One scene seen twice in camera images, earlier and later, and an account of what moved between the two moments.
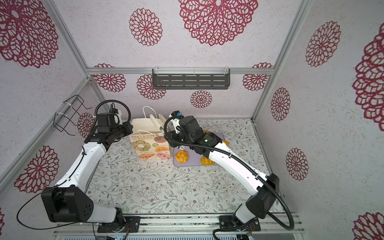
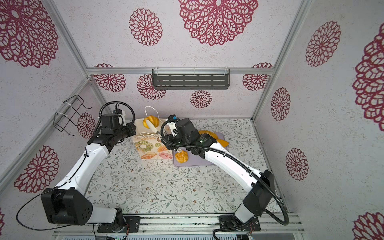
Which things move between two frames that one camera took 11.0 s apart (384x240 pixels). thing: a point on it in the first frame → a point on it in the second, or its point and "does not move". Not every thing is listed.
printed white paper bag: x=148 y=142 does not move
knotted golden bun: x=181 y=156 does not move
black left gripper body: x=122 y=130 does not move
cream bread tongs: x=160 y=123 → x=153 y=128
